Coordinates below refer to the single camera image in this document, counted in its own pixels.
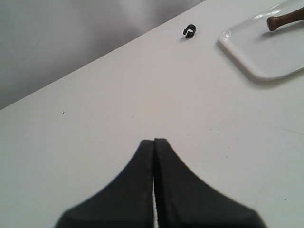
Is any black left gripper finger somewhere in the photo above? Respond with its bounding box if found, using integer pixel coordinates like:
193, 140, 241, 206
56, 140, 154, 228

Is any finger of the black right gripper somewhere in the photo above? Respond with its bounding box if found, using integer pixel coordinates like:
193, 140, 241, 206
153, 139, 266, 228

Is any wooden pestle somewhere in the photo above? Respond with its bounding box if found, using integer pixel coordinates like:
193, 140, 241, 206
267, 8, 304, 31

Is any white rectangular tray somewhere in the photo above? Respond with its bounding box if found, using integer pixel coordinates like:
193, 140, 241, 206
218, 0, 304, 80

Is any small black clip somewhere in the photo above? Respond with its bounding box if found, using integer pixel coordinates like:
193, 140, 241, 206
183, 24, 196, 39

